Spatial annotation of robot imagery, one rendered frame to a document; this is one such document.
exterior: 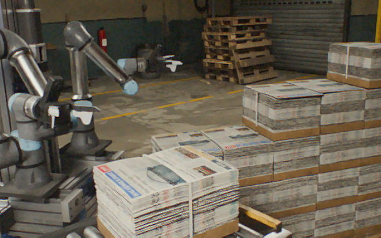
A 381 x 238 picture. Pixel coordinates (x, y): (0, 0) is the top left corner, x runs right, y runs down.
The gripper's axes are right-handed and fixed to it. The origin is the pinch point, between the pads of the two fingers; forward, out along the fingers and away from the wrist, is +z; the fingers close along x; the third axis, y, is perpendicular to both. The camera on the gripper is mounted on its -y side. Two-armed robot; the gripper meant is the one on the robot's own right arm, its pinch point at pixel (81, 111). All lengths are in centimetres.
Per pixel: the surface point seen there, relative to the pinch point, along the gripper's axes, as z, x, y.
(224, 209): 32, -32, 30
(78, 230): -10.9, -8.2, 43.1
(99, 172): 0.9, -6.8, 19.6
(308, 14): -277, -829, -124
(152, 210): 24.2, -6.2, 25.1
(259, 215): 36, -49, 35
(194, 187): 28.4, -19.2, 20.4
